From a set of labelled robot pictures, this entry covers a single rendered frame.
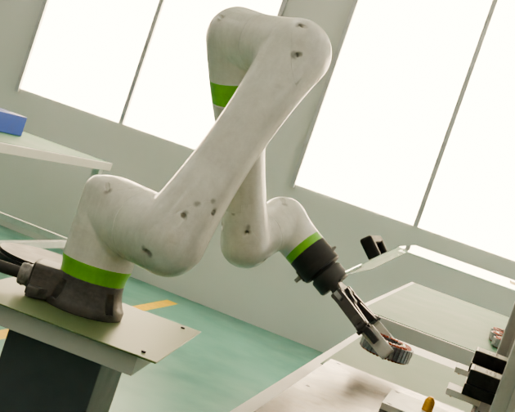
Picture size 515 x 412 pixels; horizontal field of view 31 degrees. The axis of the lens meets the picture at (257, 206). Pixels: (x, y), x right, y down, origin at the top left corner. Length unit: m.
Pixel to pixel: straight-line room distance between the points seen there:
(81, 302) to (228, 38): 0.55
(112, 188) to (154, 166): 5.02
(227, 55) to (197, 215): 0.36
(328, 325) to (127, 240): 4.81
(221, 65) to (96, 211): 0.37
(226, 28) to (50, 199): 5.30
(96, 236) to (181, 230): 0.19
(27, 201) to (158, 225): 5.55
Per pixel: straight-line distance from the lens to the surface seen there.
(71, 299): 1.69
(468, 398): 1.47
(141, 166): 6.71
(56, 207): 6.97
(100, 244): 1.67
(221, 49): 1.78
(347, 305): 1.96
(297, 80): 1.64
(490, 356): 1.71
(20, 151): 5.09
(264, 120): 1.62
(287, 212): 2.01
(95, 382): 1.68
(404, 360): 2.00
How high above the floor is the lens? 1.12
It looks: 3 degrees down
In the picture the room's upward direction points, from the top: 19 degrees clockwise
